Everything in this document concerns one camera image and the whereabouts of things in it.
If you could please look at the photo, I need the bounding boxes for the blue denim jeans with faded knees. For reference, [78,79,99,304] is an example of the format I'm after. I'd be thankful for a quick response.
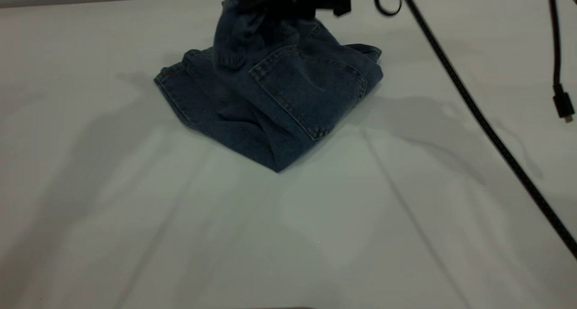
[154,0,384,173]

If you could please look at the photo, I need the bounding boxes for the thin black cable loop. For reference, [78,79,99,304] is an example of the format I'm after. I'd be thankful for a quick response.
[373,0,403,18]

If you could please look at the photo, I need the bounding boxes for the braided black right camera cable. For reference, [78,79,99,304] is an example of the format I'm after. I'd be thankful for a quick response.
[396,0,577,260]

